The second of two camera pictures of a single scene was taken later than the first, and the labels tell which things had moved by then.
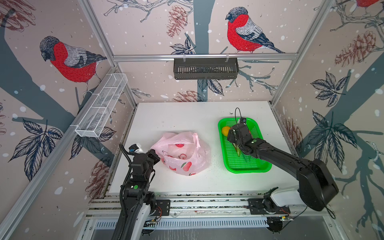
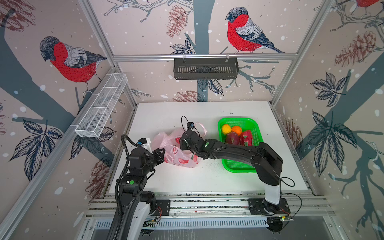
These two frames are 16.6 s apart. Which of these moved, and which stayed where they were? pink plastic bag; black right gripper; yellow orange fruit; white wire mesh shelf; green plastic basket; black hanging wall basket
Moved: pink plastic bag; black right gripper
Stayed: black hanging wall basket; yellow orange fruit; green plastic basket; white wire mesh shelf
